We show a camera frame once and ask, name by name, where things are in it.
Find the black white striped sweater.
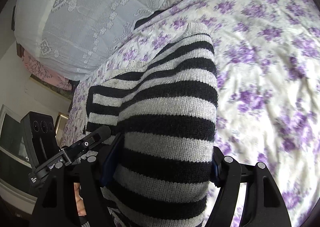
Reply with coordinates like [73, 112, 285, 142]
[86, 23, 218, 226]

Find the black mounting clamp bar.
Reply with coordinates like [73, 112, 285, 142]
[28, 125, 111, 188]

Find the pink floral pillow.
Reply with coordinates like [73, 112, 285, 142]
[22, 50, 72, 91]

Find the white lace cover cloth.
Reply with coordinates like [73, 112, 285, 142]
[14, 0, 165, 81]

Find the person's hand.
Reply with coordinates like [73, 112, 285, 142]
[74, 183, 87, 216]

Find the black camera box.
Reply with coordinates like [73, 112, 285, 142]
[21, 111, 60, 169]

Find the purple floral bed sheet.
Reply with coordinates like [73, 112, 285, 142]
[61, 0, 319, 226]

